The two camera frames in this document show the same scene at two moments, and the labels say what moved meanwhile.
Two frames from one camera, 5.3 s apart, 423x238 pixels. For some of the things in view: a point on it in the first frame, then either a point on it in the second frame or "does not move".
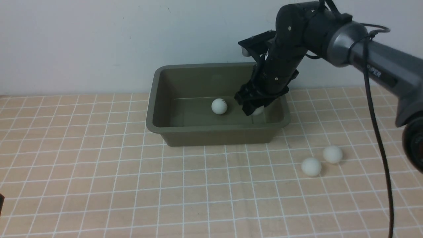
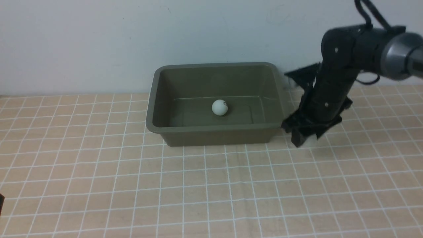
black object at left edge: x=2 y=200 does not move
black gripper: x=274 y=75 -> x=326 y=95
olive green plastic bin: x=194 y=104 does not move
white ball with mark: x=219 y=106 does not move
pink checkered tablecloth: x=86 y=166 does not move
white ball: x=332 y=154 -> x=311 y=141
